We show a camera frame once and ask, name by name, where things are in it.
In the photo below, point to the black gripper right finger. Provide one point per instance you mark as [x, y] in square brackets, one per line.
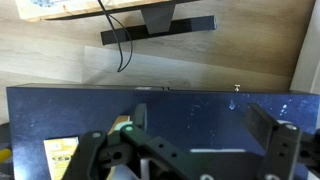
[285, 145]

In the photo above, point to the yellow printed card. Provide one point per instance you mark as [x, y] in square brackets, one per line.
[58, 153]

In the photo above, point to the black stand base bar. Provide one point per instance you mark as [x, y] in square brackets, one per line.
[153, 30]

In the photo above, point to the dark blue box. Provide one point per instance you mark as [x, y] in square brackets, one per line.
[187, 119]

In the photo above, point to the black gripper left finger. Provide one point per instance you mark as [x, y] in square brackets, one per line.
[98, 153]

